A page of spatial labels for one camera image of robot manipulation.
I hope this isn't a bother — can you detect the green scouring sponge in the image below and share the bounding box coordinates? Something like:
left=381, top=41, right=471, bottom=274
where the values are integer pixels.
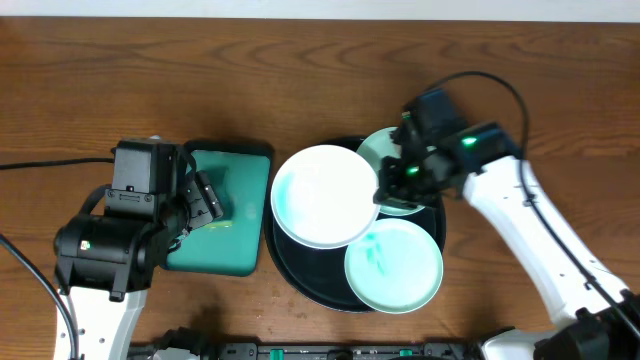
left=210, top=167, right=234, bottom=227

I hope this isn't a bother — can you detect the white plate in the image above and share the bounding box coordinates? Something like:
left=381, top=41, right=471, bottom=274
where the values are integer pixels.
left=270, top=145, right=380, bottom=250

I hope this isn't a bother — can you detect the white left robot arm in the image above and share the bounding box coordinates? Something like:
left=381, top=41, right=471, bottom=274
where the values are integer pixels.
left=54, top=138, right=223, bottom=359

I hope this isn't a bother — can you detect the black rectangular soapy water tray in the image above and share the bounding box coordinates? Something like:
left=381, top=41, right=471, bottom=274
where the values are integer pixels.
left=164, top=140, right=273, bottom=277

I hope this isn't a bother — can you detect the mint plate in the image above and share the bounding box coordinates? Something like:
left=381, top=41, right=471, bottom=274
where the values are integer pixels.
left=344, top=218, right=444, bottom=314
left=356, top=127, right=435, bottom=217

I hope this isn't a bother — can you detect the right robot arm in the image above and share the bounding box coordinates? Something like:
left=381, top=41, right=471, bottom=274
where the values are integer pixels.
left=374, top=89, right=639, bottom=360

